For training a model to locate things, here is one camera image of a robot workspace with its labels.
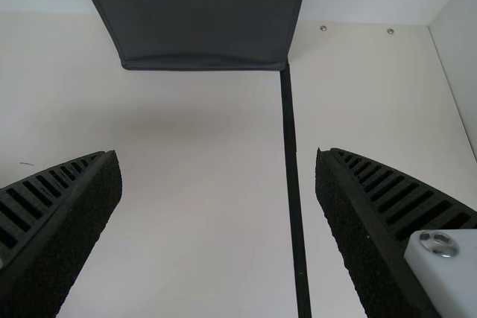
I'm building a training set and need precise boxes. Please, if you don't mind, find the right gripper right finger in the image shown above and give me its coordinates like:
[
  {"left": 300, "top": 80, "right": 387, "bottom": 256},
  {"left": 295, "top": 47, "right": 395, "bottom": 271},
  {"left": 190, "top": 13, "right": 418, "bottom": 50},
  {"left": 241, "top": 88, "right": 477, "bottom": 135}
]
[{"left": 315, "top": 147, "right": 477, "bottom": 318}]

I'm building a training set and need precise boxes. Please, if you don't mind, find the black strip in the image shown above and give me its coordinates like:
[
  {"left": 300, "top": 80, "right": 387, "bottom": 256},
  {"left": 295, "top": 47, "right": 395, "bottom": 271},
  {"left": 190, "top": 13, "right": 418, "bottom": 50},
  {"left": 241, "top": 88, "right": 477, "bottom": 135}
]
[{"left": 279, "top": 55, "right": 312, "bottom": 318}]

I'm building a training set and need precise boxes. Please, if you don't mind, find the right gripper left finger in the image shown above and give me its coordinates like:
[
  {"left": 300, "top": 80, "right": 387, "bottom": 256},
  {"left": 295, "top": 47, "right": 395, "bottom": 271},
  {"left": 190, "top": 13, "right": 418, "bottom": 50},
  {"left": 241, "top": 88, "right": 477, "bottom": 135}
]
[{"left": 0, "top": 149, "right": 123, "bottom": 318}]

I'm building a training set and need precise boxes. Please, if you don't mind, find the dark grey bag with straps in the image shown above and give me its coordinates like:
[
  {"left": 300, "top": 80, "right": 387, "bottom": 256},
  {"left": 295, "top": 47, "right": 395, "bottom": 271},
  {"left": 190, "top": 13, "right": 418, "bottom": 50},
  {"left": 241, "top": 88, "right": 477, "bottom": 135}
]
[{"left": 71, "top": 0, "right": 312, "bottom": 72}]

